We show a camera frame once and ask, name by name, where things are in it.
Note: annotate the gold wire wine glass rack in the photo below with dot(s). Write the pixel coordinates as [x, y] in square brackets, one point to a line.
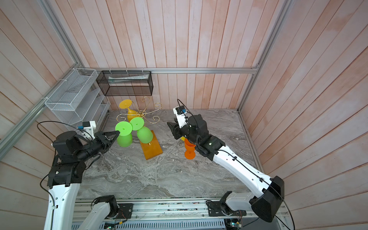
[153, 148]

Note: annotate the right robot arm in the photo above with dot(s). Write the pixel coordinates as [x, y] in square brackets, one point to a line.
[268, 191]

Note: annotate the white mesh wall shelf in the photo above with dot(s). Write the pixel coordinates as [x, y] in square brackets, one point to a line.
[76, 99]

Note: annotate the black mesh wall basket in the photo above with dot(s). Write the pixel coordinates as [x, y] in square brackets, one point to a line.
[125, 83]

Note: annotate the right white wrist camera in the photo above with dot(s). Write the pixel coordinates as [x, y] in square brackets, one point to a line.
[180, 113]

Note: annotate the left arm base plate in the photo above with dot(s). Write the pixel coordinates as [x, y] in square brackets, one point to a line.
[121, 211]

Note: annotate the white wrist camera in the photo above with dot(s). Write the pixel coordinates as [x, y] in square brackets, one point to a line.
[87, 129]
[180, 113]

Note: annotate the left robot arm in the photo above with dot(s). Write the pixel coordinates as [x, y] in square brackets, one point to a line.
[66, 173]

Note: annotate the orange wine glass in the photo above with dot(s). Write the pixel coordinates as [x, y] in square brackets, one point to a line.
[190, 150]

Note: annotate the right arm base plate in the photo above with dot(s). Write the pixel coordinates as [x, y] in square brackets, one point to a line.
[218, 208]

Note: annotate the green wine glass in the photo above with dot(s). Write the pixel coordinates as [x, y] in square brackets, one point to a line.
[125, 138]
[144, 134]

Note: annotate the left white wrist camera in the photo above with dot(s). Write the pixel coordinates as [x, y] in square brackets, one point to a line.
[87, 129]

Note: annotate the amber yellow wine glass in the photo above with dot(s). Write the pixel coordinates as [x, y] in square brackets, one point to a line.
[131, 114]

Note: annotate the aluminium frame rail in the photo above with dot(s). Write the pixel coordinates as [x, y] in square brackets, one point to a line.
[229, 70]

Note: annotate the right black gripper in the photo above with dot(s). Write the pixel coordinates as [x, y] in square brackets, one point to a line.
[177, 131]

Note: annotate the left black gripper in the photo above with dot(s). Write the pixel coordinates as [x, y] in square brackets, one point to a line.
[106, 142]

